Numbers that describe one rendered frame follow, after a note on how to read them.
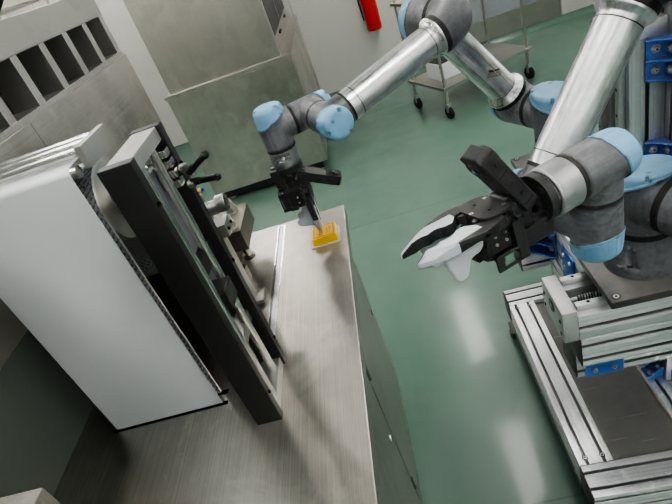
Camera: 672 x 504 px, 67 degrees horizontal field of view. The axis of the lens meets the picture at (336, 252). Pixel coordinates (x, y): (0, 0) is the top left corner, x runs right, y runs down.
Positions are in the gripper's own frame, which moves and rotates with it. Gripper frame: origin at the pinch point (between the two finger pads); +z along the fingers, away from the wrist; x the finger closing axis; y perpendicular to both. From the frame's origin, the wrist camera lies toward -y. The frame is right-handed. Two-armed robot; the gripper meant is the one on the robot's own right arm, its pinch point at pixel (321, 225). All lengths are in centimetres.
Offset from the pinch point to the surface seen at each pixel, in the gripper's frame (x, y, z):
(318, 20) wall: -434, -1, 16
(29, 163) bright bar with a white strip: 48, 30, -51
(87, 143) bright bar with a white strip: 47, 21, -51
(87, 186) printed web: 46, 25, -45
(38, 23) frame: -30, 56, -68
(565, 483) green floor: 32, -47, 94
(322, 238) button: 3.4, 0.4, 2.1
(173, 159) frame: 45, 10, -44
